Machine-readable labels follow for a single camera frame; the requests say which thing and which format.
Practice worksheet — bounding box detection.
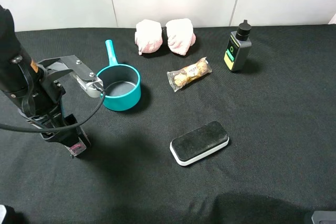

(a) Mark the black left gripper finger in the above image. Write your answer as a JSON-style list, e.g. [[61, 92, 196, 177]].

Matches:
[[62, 113, 82, 143]]

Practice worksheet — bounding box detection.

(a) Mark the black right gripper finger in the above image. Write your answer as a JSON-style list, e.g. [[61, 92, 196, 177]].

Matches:
[[40, 131, 66, 144]]

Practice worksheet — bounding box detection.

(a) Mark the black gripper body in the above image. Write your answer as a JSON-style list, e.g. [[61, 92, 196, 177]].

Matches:
[[18, 69, 66, 130]]

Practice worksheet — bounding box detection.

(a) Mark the small black tin box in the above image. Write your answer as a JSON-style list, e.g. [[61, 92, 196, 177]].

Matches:
[[63, 126, 91, 157]]

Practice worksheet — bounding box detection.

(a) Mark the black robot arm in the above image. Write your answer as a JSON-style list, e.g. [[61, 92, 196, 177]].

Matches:
[[1, 8, 77, 130]]

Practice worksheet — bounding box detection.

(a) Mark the dark device bottom left corner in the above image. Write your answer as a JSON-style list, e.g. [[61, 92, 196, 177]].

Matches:
[[0, 205, 25, 224]]

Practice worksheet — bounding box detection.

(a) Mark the black white board eraser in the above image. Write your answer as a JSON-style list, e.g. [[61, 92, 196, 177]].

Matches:
[[170, 121, 229, 166]]

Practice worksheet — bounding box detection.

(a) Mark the wrapped chocolate balls pack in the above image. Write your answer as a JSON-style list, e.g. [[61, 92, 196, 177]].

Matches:
[[166, 57, 212, 92]]

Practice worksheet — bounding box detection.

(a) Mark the black tablecloth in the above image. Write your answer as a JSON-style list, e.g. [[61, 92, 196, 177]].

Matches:
[[1, 25, 335, 223]]

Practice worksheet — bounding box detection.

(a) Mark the grey bottle black cap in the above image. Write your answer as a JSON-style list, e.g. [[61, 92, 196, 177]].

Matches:
[[224, 19, 251, 72]]

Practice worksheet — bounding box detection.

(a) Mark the grey device bottom right corner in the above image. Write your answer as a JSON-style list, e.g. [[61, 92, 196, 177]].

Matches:
[[304, 211, 336, 224]]

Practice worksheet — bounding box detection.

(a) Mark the black cable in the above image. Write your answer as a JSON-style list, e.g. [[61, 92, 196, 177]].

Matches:
[[0, 82, 107, 133]]

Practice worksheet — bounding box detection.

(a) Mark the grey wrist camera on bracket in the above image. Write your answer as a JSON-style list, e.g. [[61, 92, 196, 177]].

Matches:
[[38, 55, 103, 98]]

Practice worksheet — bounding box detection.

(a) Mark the teal saucepan with handle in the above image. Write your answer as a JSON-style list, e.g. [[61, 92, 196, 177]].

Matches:
[[98, 40, 141, 111]]

